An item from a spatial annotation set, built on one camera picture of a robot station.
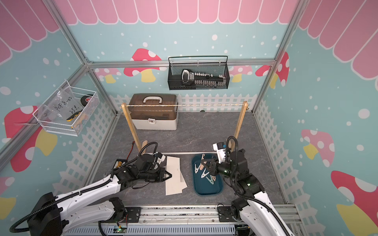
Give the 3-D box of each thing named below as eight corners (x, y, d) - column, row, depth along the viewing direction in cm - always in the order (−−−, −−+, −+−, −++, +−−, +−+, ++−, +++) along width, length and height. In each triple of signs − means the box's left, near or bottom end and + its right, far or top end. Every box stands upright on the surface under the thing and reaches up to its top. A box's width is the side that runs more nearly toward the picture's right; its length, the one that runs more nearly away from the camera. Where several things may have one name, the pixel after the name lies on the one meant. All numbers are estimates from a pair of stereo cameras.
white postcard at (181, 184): (177, 190, 84) (176, 187, 79) (178, 176, 89) (177, 172, 84) (187, 190, 84) (186, 187, 79) (187, 176, 89) (187, 172, 84)
